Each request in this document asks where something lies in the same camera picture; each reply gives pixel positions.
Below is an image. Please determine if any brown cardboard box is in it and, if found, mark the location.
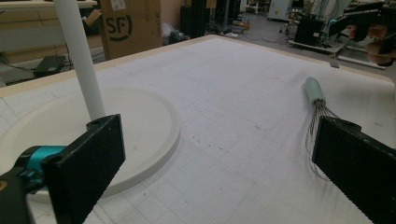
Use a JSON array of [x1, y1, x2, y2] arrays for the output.
[[99, 0, 163, 61]]

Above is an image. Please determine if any white hook stand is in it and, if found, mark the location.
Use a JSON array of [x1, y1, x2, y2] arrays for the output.
[[0, 0, 182, 204]]

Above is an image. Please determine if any black square case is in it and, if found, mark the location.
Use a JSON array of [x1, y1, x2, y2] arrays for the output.
[[293, 17, 327, 47]]

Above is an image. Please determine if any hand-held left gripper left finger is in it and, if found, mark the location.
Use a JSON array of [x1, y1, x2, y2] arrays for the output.
[[41, 113, 127, 224]]

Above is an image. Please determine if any white grid mat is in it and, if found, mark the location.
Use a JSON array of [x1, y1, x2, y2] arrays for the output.
[[0, 36, 396, 224]]

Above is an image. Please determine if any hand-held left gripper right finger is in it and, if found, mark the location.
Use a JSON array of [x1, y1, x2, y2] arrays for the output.
[[311, 115, 396, 224]]

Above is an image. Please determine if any black flat device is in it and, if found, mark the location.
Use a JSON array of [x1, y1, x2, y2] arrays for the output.
[[33, 55, 67, 78]]

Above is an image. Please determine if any green-handled wire whisk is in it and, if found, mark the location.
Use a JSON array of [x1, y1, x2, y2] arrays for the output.
[[304, 76, 340, 181]]

